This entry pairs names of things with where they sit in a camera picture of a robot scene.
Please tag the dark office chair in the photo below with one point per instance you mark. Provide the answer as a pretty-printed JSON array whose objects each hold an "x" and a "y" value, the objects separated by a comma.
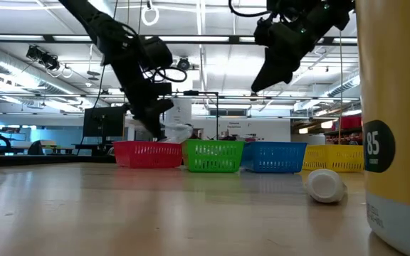
[{"x": 36, "y": 148}]

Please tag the black overhead camera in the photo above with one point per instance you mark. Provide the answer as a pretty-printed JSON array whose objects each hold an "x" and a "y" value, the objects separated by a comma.
[{"x": 183, "y": 64}]

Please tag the blue plastic basket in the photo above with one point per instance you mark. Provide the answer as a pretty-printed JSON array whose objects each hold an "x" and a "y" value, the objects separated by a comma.
[{"x": 272, "y": 156}]

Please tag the yellow wipes canister white lid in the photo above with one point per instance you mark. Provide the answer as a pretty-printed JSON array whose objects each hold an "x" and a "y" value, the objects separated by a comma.
[{"x": 397, "y": 89}]

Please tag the red storage bin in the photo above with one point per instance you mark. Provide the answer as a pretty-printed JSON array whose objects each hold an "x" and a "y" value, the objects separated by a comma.
[{"x": 351, "y": 122}]

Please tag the black ceiling-mounted device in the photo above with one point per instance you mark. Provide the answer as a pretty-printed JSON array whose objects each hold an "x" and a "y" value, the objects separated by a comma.
[{"x": 43, "y": 57}]

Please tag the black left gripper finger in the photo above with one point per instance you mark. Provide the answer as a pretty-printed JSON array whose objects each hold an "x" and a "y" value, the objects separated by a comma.
[
  {"x": 165, "y": 106},
  {"x": 157, "y": 126}
]

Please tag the black background rig frame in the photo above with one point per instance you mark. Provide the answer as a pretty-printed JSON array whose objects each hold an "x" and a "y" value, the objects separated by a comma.
[{"x": 205, "y": 93}]

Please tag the black aluminium table frame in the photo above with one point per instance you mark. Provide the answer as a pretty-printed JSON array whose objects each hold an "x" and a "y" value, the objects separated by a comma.
[{"x": 48, "y": 160}]

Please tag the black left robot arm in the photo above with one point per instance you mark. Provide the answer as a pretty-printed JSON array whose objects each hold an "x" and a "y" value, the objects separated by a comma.
[{"x": 94, "y": 21}]

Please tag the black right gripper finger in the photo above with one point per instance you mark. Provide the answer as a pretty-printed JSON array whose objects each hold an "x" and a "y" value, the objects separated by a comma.
[
  {"x": 267, "y": 71},
  {"x": 284, "y": 71}
]

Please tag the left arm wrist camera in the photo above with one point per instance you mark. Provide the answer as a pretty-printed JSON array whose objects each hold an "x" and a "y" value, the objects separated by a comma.
[{"x": 158, "y": 53}]

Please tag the blue toothbrush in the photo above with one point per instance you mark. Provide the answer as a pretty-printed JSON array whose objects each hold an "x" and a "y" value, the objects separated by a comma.
[{"x": 178, "y": 132}]

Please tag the red plastic basket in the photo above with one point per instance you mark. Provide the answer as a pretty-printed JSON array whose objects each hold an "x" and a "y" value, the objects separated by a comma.
[{"x": 148, "y": 154}]

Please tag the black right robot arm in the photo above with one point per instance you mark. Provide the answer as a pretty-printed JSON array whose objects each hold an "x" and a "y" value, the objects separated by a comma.
[{"x": 333, "y": 14}]

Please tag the black overhead frame beam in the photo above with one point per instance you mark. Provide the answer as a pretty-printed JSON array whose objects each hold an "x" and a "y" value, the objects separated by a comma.
[{"x": 235, "y": 39}]

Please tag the yellow plastic basket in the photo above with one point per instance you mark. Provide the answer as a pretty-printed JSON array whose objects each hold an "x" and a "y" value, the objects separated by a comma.
[{"x": 333, "y": 156}]

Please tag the green plastic basket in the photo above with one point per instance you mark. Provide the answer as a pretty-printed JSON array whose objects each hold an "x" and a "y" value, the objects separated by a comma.
[{"x": 212, "y": 156}]

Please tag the black computer monitor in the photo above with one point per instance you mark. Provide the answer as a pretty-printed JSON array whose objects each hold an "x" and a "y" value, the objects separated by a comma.
[{"x": 103, "y": 121}]

